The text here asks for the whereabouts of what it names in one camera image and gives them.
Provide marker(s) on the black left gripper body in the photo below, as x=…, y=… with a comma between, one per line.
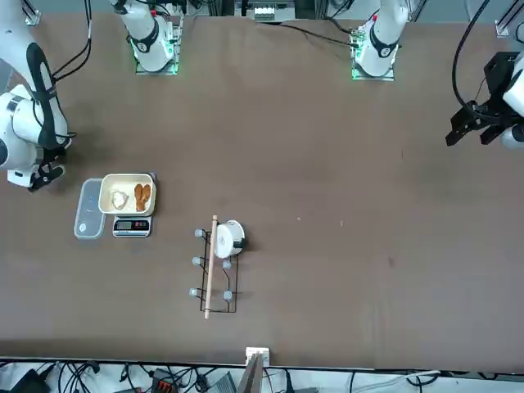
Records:
x=493, y=88

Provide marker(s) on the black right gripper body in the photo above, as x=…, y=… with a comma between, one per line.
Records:
x=49, y=154

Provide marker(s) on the beige garlic bulb toy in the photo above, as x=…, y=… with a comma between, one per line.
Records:
x=119, y=200

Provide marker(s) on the brown chicken drumstick toy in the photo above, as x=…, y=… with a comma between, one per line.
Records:
x=142, y=196

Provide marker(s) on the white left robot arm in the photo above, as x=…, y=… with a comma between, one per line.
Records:
x=380, y=45

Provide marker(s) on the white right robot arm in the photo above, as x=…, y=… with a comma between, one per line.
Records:
x=145, y=45

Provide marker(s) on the black digital kitchen scale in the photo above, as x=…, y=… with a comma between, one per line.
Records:
x=131, y=225

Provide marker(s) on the clear plastic container lid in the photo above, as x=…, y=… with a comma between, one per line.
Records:
x=88, y=217

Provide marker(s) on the cream plastic weighing tray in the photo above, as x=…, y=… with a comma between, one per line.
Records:
x=107, y=204

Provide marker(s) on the white smiley mug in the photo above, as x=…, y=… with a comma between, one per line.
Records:
x=225, y=239

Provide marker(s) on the red and black plug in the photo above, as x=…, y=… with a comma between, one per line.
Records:
x=163, y=380

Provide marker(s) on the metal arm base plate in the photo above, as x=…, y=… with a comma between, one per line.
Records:
x=143, y=72
x=389, y=77

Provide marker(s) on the white post bracket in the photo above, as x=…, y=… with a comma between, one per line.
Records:
x=258, y=352

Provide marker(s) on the aluminium camera post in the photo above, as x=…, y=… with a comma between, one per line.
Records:
x=251, y=376

